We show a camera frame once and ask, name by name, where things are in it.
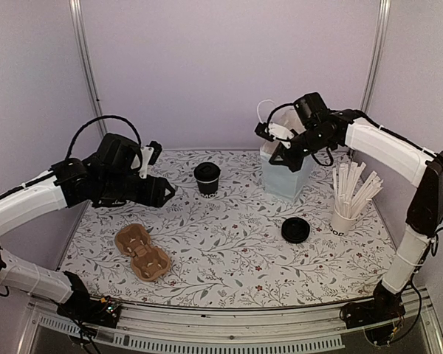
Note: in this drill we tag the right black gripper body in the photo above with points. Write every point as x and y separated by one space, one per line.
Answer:
312 141

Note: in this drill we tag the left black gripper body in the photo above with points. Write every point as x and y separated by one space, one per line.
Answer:
119 189

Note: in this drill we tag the white paper bag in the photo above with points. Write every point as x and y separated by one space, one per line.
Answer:
279 180

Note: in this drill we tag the black paper coffee cup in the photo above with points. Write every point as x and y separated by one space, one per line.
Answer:
208 190

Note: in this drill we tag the black coffee cup lid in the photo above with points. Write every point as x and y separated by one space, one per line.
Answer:
206 172

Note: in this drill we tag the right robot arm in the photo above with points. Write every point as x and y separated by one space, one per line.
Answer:
328 129

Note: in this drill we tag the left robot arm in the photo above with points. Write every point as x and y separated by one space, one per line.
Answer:
115 174

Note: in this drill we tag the brown cardboard cup carrier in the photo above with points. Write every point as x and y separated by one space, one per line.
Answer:
148 261

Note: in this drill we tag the stack of black lids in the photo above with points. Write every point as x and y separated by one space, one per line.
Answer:
295 230

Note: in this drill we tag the floral table mat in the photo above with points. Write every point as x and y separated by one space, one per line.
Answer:
227 251

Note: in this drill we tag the white cup holding straws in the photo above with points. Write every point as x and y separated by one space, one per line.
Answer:
340 225

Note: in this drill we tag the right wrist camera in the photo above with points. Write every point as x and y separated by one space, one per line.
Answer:
272 131

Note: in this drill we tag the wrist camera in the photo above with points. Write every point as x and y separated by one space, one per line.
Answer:
272 131
149 155

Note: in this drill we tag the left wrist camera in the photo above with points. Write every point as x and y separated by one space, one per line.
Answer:
149 155

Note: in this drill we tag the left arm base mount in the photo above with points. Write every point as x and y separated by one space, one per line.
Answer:
80 307

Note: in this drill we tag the right aluminium frame post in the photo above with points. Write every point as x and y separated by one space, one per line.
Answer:
378 46

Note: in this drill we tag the aluminium frame post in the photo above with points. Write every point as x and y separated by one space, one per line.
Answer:
85 58
378 46

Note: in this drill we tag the front aluminium rail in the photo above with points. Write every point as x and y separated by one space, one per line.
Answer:
144 328

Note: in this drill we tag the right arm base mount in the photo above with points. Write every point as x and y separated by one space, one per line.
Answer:
380 321

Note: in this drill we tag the left aluminium frame post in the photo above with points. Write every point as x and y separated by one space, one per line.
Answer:
85 58

